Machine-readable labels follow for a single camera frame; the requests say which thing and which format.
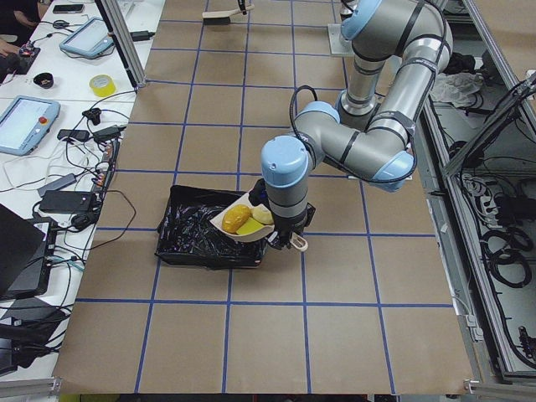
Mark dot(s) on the blue teach pendant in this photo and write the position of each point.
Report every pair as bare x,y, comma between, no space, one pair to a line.
89,40
25,123

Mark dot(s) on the white hand brush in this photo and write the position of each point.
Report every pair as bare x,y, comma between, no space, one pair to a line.
224,17

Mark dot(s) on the yellow green sponge piece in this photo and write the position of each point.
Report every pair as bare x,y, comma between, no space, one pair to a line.
249,227

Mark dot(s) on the blue teach pendant near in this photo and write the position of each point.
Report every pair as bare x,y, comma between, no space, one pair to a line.
25,123

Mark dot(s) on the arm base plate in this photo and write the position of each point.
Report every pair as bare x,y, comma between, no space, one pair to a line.
339,46

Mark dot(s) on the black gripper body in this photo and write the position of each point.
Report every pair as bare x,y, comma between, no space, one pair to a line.
288,229

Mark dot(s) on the crumpled white cloth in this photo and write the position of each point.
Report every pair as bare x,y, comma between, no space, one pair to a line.
458,89

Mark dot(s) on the black laptop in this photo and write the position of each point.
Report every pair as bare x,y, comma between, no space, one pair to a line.
27,246

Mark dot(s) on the aluminium frame post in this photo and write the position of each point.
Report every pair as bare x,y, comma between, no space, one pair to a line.
118,30

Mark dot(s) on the blue teach pendant far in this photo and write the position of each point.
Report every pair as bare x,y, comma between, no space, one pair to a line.
89,40

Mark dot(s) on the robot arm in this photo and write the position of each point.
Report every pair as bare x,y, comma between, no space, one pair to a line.
399,47

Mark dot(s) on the black smartphone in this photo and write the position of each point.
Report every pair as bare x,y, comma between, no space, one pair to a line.
68,8

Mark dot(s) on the yellow potato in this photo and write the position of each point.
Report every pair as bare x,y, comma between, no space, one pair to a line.
235,217

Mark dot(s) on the black lined trash bin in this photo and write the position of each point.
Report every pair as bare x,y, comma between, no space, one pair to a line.
186,236

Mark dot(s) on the black power adapter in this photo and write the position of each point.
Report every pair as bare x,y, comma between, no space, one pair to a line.
67,202

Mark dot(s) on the beige plastic dustpan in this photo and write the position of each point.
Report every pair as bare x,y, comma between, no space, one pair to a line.
259,235

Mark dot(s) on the yellow tape roll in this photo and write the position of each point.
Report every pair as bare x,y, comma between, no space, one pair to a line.
102,86

